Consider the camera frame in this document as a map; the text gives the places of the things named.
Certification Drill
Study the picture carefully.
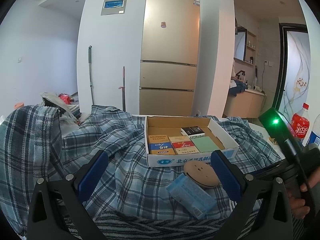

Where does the blue wet wipes pack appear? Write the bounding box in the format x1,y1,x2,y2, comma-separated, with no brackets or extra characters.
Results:
167,174,216,219

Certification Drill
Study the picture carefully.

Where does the red beige tissue pack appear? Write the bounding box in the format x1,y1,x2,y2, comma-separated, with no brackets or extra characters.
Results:
169,136,199,154

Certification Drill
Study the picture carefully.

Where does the black Face tissue pack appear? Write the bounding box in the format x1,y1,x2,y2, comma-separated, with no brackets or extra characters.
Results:
181,126,205,139

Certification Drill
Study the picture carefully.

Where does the person's right hand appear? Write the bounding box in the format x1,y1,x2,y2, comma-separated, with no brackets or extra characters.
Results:
286,169,320,220

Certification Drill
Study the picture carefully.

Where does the clear water bottle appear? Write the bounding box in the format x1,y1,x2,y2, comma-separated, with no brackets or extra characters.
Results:
302,114,319,147

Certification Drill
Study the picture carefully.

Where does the small yellow box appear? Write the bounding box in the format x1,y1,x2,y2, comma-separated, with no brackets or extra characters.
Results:
269,137,278,145

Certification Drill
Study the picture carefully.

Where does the red soda bottle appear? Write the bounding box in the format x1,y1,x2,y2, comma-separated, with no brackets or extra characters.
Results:
291,103,310,143

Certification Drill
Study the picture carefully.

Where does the grey striped cloth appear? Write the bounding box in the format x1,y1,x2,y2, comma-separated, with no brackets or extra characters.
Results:
95,211,226,239

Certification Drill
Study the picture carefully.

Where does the blue plaid shirt cloth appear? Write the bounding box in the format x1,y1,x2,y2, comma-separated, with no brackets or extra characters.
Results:
0,104,283,238

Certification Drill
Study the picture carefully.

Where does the black framed glass door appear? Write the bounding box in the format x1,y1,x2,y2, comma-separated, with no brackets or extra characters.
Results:
272,23,311,120

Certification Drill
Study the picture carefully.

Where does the wooden vanity cabinet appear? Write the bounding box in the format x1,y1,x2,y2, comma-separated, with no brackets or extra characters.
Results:
223,89,266,119

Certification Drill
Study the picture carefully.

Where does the green notepad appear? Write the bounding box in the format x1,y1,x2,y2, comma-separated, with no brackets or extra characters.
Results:
191,137,220,153

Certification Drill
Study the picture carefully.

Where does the dark blue clothes pile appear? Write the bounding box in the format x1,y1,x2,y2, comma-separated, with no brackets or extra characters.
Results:
228,79,248,96

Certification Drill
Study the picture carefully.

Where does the red plastic bag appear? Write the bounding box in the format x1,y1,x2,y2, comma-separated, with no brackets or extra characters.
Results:
59,93,74,105

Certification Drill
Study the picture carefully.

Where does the white cardboard tray box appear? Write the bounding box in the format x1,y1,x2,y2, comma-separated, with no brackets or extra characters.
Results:
144,116,239,167

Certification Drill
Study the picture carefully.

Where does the blue yellow tissue pack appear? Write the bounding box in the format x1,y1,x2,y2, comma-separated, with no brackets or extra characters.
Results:
148,135,175,155

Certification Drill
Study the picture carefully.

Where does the gold three-door refrigerator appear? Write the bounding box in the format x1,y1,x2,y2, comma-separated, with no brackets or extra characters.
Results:
139,0,200,116

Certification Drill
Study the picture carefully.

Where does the grey electrical panel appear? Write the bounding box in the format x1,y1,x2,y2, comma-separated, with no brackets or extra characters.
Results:
101,0,127,16

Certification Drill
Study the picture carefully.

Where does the red broom handle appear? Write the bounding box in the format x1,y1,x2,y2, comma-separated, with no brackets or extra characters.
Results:
119,66,126,112

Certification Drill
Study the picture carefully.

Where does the grey mop handle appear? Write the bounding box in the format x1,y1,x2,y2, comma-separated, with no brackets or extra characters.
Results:
88,45,94,105

